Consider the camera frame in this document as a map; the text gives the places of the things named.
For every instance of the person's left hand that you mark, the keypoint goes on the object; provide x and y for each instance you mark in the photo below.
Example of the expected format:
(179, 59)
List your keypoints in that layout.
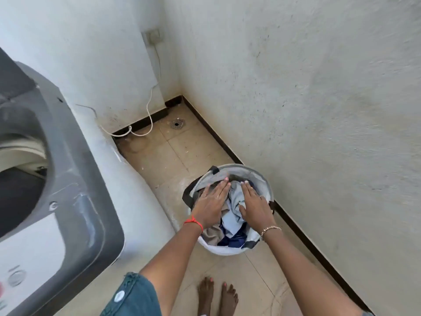
(210, 207)

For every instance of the person's left fingers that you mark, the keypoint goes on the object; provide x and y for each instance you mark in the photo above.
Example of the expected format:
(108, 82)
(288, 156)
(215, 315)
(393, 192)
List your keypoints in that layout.
(215, 192)

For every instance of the beige garment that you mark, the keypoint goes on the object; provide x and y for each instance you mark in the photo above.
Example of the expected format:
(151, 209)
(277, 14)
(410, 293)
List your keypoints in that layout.
(212, 232)

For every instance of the light blue garment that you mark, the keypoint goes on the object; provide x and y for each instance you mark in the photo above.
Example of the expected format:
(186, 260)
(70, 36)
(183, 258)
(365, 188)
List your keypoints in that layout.
(235, 200)

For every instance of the white grey top-load washing machine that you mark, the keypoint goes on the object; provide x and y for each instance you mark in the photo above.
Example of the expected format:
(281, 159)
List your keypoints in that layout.
(82, 210)

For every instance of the person's right thumb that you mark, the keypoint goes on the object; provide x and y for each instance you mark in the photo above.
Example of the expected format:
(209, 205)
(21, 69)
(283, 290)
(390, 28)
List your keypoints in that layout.
(242, 211)

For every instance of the person's left forearm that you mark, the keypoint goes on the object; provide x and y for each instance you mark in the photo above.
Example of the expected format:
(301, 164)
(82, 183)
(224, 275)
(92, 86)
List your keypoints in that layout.
(171, 259)

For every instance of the round metal floor drain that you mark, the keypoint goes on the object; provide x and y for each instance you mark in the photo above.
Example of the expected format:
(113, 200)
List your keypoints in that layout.
(178, 124)

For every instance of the teal garment with white button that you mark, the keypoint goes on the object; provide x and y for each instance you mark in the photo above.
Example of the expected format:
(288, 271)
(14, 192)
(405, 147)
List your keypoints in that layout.
(138, 299)

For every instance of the person's left foot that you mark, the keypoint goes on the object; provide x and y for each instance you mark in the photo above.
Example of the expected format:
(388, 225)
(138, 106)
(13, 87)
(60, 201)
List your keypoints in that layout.
(205, 296)

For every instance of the person's right foot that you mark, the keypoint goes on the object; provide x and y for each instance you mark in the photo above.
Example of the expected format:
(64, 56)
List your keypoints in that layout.
(228, 301)

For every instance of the dark blue garment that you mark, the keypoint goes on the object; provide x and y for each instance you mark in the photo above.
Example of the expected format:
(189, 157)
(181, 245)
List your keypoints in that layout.
(235, 242)

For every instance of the white wall socket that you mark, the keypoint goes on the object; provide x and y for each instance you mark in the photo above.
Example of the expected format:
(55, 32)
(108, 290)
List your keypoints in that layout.
(154, 36)

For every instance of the person's right hand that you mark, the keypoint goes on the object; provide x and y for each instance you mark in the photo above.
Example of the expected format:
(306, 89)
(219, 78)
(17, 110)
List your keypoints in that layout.
(259, 213)

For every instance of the person's foot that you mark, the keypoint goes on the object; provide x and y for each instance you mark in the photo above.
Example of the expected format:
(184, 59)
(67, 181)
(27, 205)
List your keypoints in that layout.
(228, 301)
(205, 296)

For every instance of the white round laundry basket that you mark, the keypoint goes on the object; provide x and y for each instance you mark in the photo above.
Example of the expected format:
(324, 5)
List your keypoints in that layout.
(228, 251)

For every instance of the person's right forearm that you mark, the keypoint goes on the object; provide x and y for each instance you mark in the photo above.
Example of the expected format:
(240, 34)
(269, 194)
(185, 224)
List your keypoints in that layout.
(296, 269)

